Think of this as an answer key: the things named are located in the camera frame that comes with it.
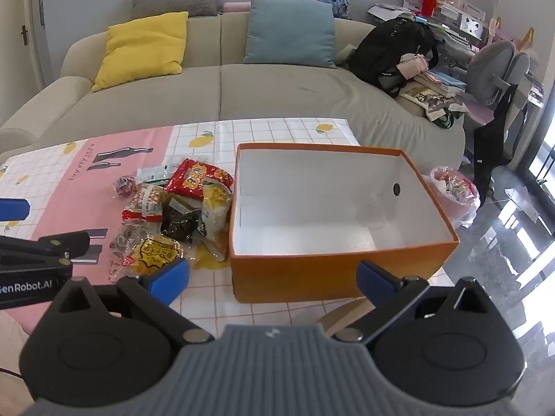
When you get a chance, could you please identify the clear yellow snack packet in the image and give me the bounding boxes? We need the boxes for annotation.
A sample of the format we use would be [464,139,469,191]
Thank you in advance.
[191,177,235,269]

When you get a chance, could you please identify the white sachet packet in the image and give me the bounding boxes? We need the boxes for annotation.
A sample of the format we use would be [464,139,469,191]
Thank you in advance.
[136,162,180,185]

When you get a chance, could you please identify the orange cardboard box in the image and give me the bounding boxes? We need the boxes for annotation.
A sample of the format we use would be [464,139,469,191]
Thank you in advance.
[228,142,460,304]

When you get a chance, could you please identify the red snack packet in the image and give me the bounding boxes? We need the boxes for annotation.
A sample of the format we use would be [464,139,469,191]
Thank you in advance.
[164,158,235,202]

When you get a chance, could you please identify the black garment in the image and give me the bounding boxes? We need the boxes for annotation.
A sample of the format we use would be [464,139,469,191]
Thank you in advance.
[472,82,527,196]

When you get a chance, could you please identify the pink cloth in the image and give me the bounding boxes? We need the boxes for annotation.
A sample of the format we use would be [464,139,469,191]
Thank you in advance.
[396,53,430,81]

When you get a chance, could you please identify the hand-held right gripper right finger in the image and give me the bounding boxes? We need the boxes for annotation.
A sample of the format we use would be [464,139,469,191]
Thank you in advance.
[332,261,503,343]

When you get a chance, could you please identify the clear-wrapped round red candy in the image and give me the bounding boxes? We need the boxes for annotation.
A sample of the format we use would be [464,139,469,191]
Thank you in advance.
[110,174,137,198]

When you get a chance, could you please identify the stack of books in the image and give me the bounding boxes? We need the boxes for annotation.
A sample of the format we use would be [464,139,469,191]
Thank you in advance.
[414,67,469,98]

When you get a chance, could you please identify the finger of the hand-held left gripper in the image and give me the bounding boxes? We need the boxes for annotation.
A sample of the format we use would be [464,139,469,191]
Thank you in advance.
[0,198,31,223]
[0,231,90,269]

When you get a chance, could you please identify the printed tote bag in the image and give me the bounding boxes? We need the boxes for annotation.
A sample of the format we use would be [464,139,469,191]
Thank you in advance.
[399,87,467,130]

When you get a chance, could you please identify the dark green snack packet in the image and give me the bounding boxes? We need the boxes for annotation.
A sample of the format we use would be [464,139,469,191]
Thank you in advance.
[160,195,204,243]

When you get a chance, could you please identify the light blue pillow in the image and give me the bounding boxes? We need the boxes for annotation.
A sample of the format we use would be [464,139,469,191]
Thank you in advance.
[243,0,338,69]

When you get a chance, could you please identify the beige sofa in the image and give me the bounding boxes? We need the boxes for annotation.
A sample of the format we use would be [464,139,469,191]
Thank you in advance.
[0,11,467,170]

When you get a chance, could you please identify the red-striped bread packet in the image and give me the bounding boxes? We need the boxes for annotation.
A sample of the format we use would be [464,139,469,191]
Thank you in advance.
[121,182,168,226]

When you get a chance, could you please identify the cluttered desk with papers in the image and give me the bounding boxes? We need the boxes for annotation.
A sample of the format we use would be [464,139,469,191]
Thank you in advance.
[366,0,545,107]

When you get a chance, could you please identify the grey pillow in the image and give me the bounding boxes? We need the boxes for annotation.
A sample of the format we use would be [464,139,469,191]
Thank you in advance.
[131,0,221,20]

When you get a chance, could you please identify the black backpack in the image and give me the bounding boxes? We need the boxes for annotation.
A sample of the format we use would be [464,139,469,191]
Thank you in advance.
[349,17,441,98]

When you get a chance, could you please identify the yellow-label round pastry packet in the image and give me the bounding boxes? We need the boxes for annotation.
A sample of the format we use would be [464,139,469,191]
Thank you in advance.
[121,234,187,276]

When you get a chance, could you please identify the pink and white printed tablecloth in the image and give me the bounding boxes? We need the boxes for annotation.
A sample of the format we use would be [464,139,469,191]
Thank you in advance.
[0,117,456,343]

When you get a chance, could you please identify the grey office chair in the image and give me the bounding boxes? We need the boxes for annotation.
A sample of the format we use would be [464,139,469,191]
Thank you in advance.
[464,40,545,196]

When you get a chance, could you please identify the clear packet of brown snacks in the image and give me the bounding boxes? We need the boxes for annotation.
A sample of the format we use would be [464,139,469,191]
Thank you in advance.
[108,221,146,256]

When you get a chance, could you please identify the white door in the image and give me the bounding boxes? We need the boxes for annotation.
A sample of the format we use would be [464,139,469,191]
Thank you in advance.
[0,0,44,122]

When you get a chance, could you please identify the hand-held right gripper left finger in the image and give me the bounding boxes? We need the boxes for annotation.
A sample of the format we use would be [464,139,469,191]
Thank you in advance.
[47,258,215,344]

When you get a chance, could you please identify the yellow pillow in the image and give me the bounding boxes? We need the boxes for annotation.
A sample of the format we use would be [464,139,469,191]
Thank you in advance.
[91,11,189,93]

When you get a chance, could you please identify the pink trash bag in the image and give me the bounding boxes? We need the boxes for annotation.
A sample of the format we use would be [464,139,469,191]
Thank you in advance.
[422,165,482,228]

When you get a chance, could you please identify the white cat face box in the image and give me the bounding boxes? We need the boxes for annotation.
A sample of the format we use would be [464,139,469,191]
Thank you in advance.
[459,14,484,41]

